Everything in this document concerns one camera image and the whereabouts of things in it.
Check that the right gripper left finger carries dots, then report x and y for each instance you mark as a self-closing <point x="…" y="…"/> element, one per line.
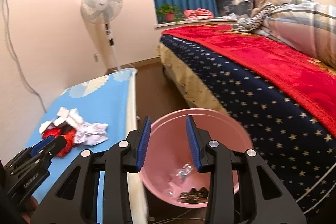
<point x="73" y="197"/>

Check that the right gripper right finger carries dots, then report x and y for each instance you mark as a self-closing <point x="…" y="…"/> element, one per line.
<point x="263" y="197"/>

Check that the red mesh net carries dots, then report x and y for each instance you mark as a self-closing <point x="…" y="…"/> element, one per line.
<point x="69" y="137"/>

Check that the black gold patterned cloth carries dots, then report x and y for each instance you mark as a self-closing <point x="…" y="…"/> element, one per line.
<point x="194" y="196"/>

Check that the white paper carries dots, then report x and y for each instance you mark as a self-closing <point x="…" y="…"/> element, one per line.
<point x="91" y="134"/>

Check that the pink plastic trash bin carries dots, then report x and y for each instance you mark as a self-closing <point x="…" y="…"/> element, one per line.
<point x="169" y="149"/>

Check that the navy star bedsheet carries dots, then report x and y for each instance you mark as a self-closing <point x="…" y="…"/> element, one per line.
<point x="294" y="144"/>

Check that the blue patterned table cover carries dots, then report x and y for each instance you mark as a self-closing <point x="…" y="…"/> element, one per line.
<point x="112" y="103"/>

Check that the red fleece blanket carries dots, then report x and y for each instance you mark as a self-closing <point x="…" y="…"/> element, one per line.
<point x="310" y="83"/>

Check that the striped black white garment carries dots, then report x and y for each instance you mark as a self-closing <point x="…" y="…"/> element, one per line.
<point x="254" y="23"/>

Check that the plaid duvet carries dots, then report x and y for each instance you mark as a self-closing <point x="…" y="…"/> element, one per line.
<point x="306" y="26"/>

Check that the white standing fan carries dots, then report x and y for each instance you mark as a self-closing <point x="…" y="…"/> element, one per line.
<point x="102" y="12"/>

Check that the clear plastic storage bin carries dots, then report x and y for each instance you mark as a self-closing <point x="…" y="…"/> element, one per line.
<point x="237" y="7"/>

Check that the pink folded clothes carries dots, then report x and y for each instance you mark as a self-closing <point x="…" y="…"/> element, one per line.
<point x="198" y="14"/>

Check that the green potted plant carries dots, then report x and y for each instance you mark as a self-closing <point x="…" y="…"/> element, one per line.
<point x="169" y="13"/>

